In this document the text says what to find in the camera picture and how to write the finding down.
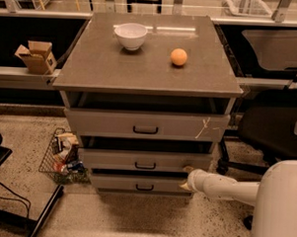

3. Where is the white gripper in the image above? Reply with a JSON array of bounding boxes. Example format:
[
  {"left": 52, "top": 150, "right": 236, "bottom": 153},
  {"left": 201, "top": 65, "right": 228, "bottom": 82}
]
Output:
[{"left": 180, "top": 166, "right": 222, "bottom": 198}]

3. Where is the grey drawer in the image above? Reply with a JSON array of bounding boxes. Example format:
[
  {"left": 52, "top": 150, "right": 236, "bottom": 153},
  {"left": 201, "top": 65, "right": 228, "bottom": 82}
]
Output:
[
  {"left": 65, "top": 108, "right": 230, "bottom": 142},
  {"left": 90, "top": 169, "right": 191, "bottom": 197},
  {"left": 79, "top": 137, "right": 214, "bottom": 172}
]

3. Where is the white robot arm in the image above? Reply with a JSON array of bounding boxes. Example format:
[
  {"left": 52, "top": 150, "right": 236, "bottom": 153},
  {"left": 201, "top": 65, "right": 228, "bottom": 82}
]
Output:
[{"left": 181, "top": 160, "right": 297, "bottom": 237}]

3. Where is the grey bottom drawer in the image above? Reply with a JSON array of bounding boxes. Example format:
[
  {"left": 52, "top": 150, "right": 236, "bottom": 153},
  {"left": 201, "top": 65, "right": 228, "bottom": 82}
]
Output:
[{"left": 90, "top": 169, "right": 191, "bottom": 197}]

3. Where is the grey drawer cabinet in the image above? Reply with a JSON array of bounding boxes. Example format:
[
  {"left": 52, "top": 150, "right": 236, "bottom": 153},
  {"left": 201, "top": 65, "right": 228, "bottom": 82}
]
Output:
[{"left": 47, "top": 9, "right": 248, "bottom": 201}]

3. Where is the grey top drawer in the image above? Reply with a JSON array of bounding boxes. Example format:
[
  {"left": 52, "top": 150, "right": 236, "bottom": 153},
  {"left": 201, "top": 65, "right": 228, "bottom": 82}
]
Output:
[{"left": 65, "top": 108, "right": 230, "bottom": 142}]

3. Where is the black office chair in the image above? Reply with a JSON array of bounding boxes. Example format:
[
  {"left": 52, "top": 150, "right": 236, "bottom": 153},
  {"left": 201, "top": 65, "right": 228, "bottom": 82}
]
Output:
[{"left": 213, "top": 68, "right": 297, "bottom": 233}]

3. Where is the orange fruit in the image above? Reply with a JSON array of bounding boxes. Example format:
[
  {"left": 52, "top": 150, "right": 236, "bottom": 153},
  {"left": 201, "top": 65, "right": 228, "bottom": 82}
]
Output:
[{"left": 170, "top": 48, "right": 187, "bottom": 66}]

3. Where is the white bowl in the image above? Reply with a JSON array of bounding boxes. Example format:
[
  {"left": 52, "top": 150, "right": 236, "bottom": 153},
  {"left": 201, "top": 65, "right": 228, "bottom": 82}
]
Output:
[{"left": 113, "top": 23, "right": 147, "bottom": 50}]

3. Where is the open cardboard box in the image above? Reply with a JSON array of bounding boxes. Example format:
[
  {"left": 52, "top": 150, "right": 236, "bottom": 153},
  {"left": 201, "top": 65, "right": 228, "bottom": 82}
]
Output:
[{"left": 15, "top": 41, "right": 57, "bottom": 75}]

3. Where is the black stand base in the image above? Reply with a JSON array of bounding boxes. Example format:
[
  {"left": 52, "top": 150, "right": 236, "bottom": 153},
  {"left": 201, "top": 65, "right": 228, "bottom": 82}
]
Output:
[{"left": 0, "top": 133, "right": 63, "bottom": 237}]

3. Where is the wire basket with items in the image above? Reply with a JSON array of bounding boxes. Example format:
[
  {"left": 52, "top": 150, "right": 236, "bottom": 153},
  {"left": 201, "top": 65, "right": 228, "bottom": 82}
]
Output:
[{"left": 38, "top": 127, "right": 90, "bottom": 185}]

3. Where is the black cable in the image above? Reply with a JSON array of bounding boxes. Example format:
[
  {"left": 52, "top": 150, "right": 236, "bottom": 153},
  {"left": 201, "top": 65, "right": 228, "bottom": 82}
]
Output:
[{"left": 0, "top": 176, "right": 34, "bottom": 219}]

